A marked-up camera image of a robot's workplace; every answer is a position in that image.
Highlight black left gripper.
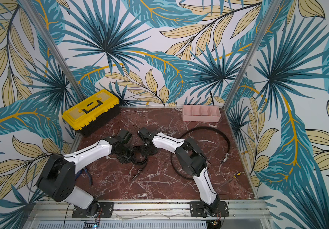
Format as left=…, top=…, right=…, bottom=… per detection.
left=115, top=144, right=137, bottom=165

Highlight black belt with buckle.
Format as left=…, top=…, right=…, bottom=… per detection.
left=131, top=146, right=148, bottom=181

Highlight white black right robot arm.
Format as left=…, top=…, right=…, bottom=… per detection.
left=137, top=127, right=221, bottom=217

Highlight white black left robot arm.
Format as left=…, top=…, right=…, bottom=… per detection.
left=36, top=129, right=134, bottom=210

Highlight yellow black toolbox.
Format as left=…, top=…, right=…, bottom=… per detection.
left=62, top=89, right=120, bottom=138

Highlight pink plastic divided organizer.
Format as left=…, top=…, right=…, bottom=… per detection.
left=182, top=105, right=221, bottom=123

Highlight long black leather belt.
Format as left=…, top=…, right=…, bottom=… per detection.
left=170, top=127, right=231, bottom=180

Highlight yellow black screwdriver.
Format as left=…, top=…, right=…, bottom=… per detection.
left=221, top=172, right=243, bottom=186

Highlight blue handled pliers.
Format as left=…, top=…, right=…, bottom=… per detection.
left=75, top=167, right=93, bottom=186

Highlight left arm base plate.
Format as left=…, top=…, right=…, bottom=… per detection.
left=72, top=201, right=114, bottom=219

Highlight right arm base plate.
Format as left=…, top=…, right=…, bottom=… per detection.
left=189, top=201, right=230, bottom=218

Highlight aluminium front rail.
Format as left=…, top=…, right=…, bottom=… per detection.
left=24, top=199, right=276, bottom=229

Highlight left corner aluminium post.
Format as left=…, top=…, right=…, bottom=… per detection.
left=19, top=0, right=86, bottom=101

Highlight corner aluminium post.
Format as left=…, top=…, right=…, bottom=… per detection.
left=19, top=0, right=86, bottom=101
left=223, top=0, right=281, bottom=111

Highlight right corner aluminium post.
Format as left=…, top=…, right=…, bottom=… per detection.
left=223, top=0, right=281, bottom=111

